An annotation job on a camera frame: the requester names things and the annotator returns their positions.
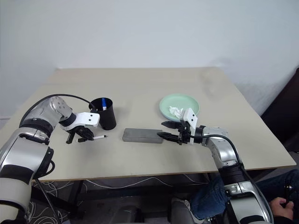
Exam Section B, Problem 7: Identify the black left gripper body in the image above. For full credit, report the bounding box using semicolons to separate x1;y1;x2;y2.
69;126;95;141

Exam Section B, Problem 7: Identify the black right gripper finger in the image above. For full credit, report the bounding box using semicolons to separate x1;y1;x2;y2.
156;132;179;142
161;121;181;129

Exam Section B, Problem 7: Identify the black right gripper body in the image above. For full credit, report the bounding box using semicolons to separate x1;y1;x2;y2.
177;120;195;146

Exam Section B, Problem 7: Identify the white tissue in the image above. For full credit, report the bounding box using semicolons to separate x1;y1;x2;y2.
168;106;184;118

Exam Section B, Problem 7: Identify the green plate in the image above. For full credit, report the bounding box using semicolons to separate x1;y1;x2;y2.
159;93;200;120

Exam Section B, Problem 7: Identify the grey glasses case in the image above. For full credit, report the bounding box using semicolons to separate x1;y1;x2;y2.
122;128;164;144

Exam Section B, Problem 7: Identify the black handheld controller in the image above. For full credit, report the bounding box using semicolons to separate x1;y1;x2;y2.
284;184;295;208

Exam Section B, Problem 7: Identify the person's bare hand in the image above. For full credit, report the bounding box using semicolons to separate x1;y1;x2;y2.
268;197;296;220

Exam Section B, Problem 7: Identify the black cup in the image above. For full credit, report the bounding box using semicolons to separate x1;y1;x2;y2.
88;98;117;131

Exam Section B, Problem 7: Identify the person's leg in blue jeans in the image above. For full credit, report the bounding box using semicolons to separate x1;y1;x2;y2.
253;169;299;210
190;176;231;221

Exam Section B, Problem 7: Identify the grey rounded shape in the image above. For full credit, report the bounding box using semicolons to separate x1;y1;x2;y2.
171;197;196;224

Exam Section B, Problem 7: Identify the dark brown cabinet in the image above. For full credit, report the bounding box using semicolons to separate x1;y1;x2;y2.
260;67;299;154

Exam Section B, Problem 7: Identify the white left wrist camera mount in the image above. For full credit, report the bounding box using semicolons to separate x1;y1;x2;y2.
59;112;101;131

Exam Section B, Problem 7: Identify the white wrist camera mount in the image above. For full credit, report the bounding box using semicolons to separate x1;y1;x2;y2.
182;108;199;146
59;112;101;131

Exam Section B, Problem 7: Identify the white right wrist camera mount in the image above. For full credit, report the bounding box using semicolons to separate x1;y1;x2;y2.
182;108;199;146

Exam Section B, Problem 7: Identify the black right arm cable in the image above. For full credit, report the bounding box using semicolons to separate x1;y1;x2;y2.
189;134;275;224

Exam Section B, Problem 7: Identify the white cable under table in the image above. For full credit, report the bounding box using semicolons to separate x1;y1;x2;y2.
87;176;207;190

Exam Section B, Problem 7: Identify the white floor cable tangle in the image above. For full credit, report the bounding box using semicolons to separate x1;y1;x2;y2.
25;181;75;224

